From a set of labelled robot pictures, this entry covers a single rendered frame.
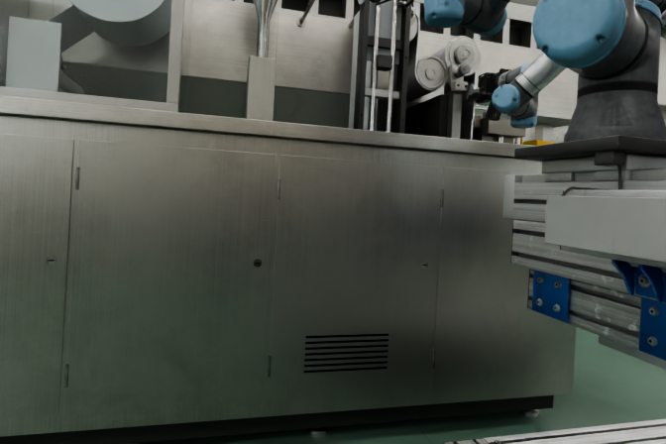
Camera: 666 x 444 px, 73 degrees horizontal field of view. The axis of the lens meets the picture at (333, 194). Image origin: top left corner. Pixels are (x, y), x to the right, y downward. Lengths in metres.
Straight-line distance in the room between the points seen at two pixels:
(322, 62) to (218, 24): 0.43
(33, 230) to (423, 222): 1.02
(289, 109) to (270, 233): 0.76
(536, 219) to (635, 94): 0.26
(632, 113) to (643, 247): 0.29
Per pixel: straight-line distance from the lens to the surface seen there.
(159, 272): 1.24
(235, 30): 1.91
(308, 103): 1.88
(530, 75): 1.37
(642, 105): 0.86
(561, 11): 0.76
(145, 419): 1.36
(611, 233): 0.64
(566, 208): 0.69
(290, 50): 1.91
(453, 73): 1.71
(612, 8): 0.74
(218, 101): 1.84
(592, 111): 0.85
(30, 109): 1.27
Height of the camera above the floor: 0.71
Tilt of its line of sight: level
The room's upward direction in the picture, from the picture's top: 3 degrees clockwise
